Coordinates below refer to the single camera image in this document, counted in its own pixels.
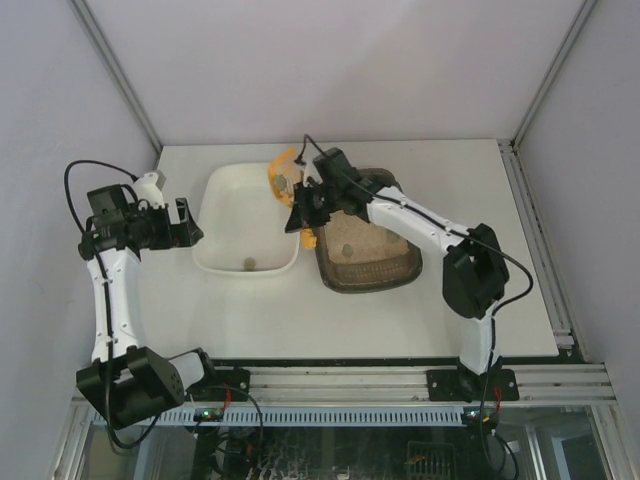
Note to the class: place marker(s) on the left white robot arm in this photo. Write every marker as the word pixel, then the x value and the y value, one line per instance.
pixel 126 381

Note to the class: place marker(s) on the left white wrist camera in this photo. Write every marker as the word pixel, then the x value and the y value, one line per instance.
pixel 148 187

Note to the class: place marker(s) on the orange litter scoop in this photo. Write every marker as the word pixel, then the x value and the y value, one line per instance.
pixel 284 172

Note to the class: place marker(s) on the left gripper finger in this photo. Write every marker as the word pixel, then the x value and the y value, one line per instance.
pixel 185 235
pixel 183 210

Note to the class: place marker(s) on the right aluminium frame post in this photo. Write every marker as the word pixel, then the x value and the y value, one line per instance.
pixel 554 70

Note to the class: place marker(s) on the right aluminium side rail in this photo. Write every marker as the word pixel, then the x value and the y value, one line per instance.
pixel 548 280

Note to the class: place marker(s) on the aluminium frame post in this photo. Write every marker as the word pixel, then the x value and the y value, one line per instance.
pixel 554 70
pixel 107 56

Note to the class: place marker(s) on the dark grey litter box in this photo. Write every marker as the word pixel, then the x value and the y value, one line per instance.
pixel 366 277

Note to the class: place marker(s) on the grey slotted cable duct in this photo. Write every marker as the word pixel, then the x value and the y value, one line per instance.
pixel 269 416

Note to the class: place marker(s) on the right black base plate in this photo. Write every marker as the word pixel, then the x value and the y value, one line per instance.
pixel 451 385

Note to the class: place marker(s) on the left aluminium frame post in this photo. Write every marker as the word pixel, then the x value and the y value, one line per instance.
pixel 107 56

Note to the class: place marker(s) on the aluminium front rail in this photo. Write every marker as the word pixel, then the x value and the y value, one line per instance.
pixel 526 385

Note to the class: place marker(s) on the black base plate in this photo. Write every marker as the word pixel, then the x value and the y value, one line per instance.
pixel 451 385
pixel 218 385

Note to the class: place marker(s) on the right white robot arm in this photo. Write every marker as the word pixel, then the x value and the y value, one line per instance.
pixel 474 272

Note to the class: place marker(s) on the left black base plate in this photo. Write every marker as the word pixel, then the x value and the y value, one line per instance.
pixel 218 385

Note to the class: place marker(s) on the beige pellet litter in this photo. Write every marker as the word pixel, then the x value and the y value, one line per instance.
pixel 370 242

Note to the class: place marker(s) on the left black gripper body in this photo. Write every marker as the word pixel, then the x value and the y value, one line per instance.
pixel 175 226

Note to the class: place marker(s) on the white plastic tray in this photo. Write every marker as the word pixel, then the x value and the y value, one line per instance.
pixel 241 218

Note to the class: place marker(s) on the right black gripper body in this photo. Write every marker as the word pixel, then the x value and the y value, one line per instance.
pixel 310 205

